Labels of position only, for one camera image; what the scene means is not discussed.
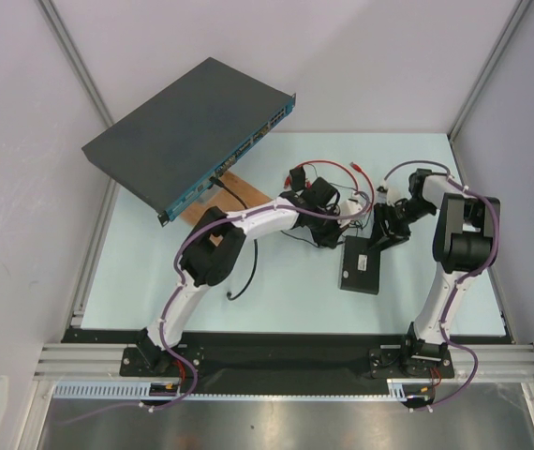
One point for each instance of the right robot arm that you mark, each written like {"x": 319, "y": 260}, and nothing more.
{"x": 465, "y": 244}

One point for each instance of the black power adapter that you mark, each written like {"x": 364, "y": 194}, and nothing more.
{"x": 297, "y": 178}

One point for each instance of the small black network switch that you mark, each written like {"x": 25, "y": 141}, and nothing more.
{"x": 360, "y": 266}

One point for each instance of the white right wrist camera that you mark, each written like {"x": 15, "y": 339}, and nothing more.
{"x": 387, "y": 194}

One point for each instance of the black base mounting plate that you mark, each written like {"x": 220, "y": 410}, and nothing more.
{"x": 270, "y": 364}

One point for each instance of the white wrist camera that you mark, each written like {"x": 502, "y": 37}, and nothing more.
{"x": 351, "y": 210}
{"x": 387, "y": 194}

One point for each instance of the large blue rack switch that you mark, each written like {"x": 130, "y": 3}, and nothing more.
{"x": 168, "y": 151}

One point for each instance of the white slotted cable duct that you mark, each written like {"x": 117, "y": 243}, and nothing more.
{"x": 116, "y": 390}

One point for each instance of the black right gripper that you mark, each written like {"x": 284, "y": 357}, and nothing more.
{"x": 386, "y": 225}

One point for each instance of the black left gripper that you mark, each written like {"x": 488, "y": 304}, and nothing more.
{"x": 332, "y": 236}

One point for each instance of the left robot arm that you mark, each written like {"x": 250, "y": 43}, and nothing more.
{"x": 211, "y": 250}

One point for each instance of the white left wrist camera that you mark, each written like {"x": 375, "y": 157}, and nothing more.
{"x": 351, "y": 210}

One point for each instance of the aluminium frame rail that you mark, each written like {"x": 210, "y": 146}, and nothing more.
{"x": 86, "y": 361}

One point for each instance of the bamboo wooden board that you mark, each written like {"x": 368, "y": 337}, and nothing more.
{"x": 242, "y": 196}

